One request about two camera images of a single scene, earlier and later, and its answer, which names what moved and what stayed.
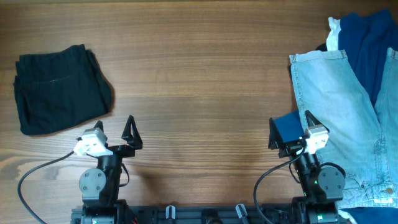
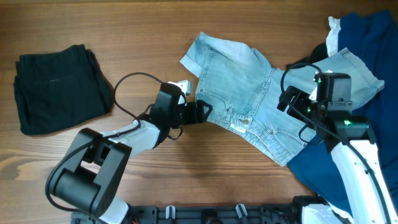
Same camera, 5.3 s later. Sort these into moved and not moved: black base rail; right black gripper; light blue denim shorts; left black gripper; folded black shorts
Moved: left black gripper; right black gripper; light blue denim shorts
Not moved: folded black shorts; black base rail
